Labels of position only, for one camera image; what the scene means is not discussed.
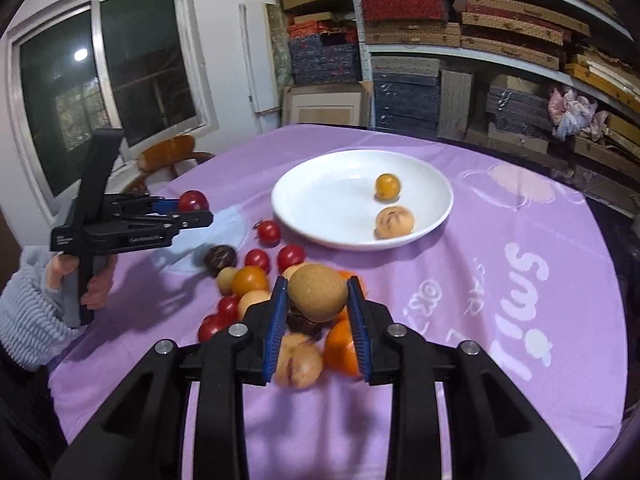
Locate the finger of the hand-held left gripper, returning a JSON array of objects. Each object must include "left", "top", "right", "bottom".
[
  {"left": 120, "top": 211, "right": 214, "bottom": 236},
  {"left": 107, "top": 194, "right": 182, "bottom": 213}
]

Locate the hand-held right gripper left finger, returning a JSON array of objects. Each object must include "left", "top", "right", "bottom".
[{"left": 52, "top": 276, "right": 291, "bottom": 480}]

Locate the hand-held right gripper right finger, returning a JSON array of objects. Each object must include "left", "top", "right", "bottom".
[{"left": 346, "top": 276, "right": 583, "bottom": 480}]

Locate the dark red cherry tomato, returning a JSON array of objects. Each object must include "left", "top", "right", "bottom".
[{"left": 178, "top": 190, "right": 210, "bottom": 213}]

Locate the dark brown oblong fruit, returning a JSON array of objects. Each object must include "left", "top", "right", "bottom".
[{"left": 286, "top": 307, "right": 328, "bottom": 338}]

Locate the orange mandarin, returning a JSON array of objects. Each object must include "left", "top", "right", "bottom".
[
  {"left": 323, "top": 317, "right": 363, "bottom": 378},
  {"left": 336, "top": 270, "right": 368, "bottom": 297}
]

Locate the striped pepino melon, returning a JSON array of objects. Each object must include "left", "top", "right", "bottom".
[
  {"left": 374, "top": 205, "right": 416, "bottom": 240},
  {"left": 274, "top": 332, "right": 325, "bottom": 390}
]

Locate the dark purple wrinkled fruit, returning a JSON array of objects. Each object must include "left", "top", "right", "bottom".
[{"left": 203, "top": 244, "right": 238, "bottom": 278}]

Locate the orange cherry tomato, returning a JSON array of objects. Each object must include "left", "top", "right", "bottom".
[{"left": 230, "top": 265, "right": 271, "bottom": 298}]

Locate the brown speckled round fruit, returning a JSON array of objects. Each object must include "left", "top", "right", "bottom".
[{"left": 287, "top": 263, "right": 349, "bottom": 322}]

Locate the small tan longan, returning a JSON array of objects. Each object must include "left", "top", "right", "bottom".
[{"left": 216, "top": 266, "right": 239, "bottom": 295}]

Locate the red tomato with green stem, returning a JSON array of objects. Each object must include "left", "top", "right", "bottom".
[{"left": 253, "top": 219, "right": 282, "bottom": 248}]

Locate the white plate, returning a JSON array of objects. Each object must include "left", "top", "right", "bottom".
[{"left": 271, "top": 149, "right": 455, "bottom": 252}]

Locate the yellow cherry tomato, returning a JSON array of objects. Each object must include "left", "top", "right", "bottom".
[{"left": 374, "top": 173, "right": 402, "bottom": 200}]

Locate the person's left forearm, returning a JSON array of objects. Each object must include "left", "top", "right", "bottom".
[{"left": 0, "top": 245, "right": 83, "bottom": 356}]

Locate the person's left hand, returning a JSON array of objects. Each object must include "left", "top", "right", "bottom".
[{"left": 45, "top": 252, "right": 119, "bottom": 313}]

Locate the brown wooden chair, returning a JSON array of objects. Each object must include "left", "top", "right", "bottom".
[{"left": 122, "top": 135, "right": 216, "bottom": 196}]

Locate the purple printed tablecloth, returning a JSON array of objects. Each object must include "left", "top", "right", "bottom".
[{"left": 47, "top": 124, "right": 628, "bottom": 480}]

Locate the white framed window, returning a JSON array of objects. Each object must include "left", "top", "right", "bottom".
[{"left": 2, "top": 0, "right": 218, "bottom": 218}]

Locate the white leaning board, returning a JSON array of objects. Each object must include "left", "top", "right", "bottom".
[{"left": 239, "top": 2, "right": 279, "bottom": 113}]

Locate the beige framed board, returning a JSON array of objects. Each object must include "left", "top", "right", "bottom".
[{"left": 282, "top": 81, "right": 373, "bottom": 128}]

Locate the mottled green board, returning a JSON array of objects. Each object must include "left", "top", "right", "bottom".
[{"left": 264, "top": 2, "right": 296, "bottom": 88}]

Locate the stack of blue floral boxes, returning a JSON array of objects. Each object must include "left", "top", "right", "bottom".
[{"left": 287, "top": 20, "right": 362, "bottom": 86}]

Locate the stack of dark blue boxes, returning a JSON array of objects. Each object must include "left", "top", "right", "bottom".
[{"left": 372, "top": 72, "right": 443, "bottom": 136}]

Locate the grey woven upright box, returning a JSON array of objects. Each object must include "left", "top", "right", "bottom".
[{"left": 437, "top": 69, "right": 475, "bottom": 141}]

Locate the white metal shelf rack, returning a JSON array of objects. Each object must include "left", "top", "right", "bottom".
[{"left": 345, "top": 0, "right": 640, "bottom": 126}]

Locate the stack of dark grey boxes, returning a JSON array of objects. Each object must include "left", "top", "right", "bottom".
[{"left": 484, "top": 82, "right": 556, "bottom": 136}]

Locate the stack of brown woven boxes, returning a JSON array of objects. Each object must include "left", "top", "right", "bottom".
[{"left": 465, "top": 115, "right": 640, "bottom": 211}]

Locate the large red patterned box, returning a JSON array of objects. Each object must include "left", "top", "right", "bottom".
[{"left": 361, "top": 0, "right": 451, "bottom": 23}]

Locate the pink plastic bag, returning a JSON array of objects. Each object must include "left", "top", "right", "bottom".
[{"left": 547, "top": 85, "right": 608, "bottom": 142}]

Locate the stack of tan woven boxes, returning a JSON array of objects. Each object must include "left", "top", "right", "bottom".
[{"left": 365, "top": 0, "right": 591, "bottom": 71}]

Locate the stack of yellow wooden boards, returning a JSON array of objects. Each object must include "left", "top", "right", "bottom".
[{"left": 562, "top": 45, "right": 640, "bottom": 106}]

